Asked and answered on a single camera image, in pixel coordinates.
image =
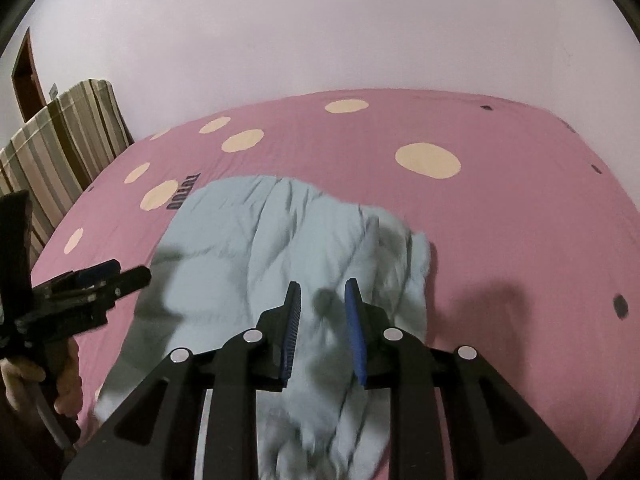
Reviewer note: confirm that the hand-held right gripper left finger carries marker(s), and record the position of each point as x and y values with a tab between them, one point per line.
290	330

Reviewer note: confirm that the pink dotted bed sheet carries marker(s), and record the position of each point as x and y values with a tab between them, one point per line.
500	240

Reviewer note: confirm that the brown wooden door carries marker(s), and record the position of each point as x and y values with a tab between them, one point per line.
27	77

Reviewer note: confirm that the light green puffer jacket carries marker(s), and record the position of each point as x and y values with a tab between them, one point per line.
260	240

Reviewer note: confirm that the person's left hand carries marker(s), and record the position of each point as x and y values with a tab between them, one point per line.
67	380

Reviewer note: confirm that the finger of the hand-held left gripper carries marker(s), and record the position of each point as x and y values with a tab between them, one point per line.
97	272
131	280

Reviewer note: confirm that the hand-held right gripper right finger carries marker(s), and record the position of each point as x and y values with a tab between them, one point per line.
356	330

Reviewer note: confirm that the striped pillow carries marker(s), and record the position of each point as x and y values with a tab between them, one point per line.
55	150

